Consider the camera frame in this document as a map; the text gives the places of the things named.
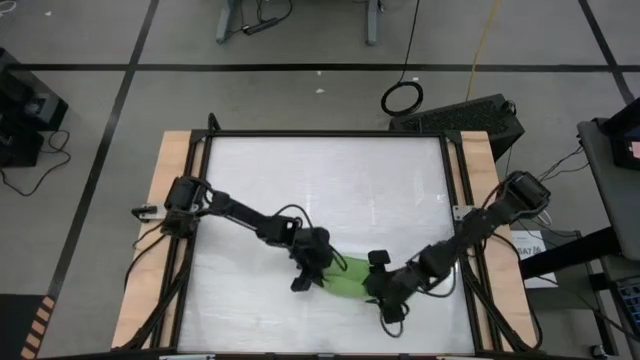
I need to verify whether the green microfibre towel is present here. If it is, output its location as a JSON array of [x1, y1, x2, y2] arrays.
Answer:
[[321, 254, 381, 303]]

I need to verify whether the black monitor with pink screen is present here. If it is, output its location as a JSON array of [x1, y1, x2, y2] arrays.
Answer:
[[602, 97, 640, 172]]

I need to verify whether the coiled black floor cable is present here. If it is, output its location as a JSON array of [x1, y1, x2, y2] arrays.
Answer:
[[380, 0, 425, 118]]

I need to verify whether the black right gripper cable loop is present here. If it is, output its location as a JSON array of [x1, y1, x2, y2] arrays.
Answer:
[[377, 302, 410, 339]]

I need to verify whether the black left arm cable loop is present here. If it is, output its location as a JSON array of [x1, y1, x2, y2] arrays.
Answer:
[[272, 202, 315, 234]]

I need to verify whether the black perforated computer case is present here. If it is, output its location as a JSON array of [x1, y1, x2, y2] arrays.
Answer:
[[389, 93, 526, 161]]

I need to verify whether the black cable over wooden board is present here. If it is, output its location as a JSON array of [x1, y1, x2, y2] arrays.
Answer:
[[123, 230, 171, 291]]

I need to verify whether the grey desk leg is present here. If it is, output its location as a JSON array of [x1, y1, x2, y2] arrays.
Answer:
[[364, 0, 385, 47], [215, 0, 242, 45]]

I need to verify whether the white printed paper sheet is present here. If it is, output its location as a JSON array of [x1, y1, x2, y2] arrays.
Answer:
[[509, 229, 559, 290]]

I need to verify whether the grey side desk top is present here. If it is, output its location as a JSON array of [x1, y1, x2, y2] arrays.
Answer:
[[577, 117, 640, 264]]

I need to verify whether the black aluminium table frame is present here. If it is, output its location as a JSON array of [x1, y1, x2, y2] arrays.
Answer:
[[119, 112, 544, 357]]

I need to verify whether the black power strip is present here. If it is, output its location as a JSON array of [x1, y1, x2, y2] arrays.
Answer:
[[241, 17, 280, 37]]

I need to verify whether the black equipment stack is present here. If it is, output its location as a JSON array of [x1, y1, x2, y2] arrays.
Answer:
[[0, 47, 70, 169]]

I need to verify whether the yellow floor cable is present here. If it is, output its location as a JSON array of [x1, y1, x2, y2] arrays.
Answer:
[[464, 0, 502, 103]]

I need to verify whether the thin black floor cable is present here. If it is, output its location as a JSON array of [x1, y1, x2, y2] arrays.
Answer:
[[0, 128, 72, 198]]

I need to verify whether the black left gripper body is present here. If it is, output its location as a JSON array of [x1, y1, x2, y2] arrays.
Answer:
[[289, 225, 337, 294]]

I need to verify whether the light wooden table board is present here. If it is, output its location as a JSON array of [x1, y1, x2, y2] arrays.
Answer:
[[110, 130, 207, 350], [446, 130, 539, 351]]

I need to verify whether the black desk support beam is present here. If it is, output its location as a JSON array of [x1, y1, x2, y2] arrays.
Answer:
[[519, 226, 621, 281]]

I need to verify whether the tangled cable bundle with adapter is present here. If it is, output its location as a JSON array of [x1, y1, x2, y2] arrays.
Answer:
[[534, 144, 591, 239]]

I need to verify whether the blue-keyed black keyboard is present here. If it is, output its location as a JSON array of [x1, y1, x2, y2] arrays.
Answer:
[[614, 276, 640, 334]]

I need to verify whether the black orange striped floor mat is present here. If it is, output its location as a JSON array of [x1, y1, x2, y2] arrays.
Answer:
[[0, 293, 57, 360]]

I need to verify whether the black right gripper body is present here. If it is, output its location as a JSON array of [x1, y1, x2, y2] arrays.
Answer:
[[363, 248, 426, 325]]

